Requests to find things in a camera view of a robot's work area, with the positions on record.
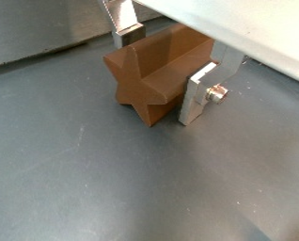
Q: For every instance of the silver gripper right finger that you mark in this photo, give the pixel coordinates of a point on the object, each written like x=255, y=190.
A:
x=205, y=85

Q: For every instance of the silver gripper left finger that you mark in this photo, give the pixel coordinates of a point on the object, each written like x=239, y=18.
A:
x=127, y=29

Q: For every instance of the brown star prism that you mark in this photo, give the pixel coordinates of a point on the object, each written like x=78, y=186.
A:
x=151, y=69

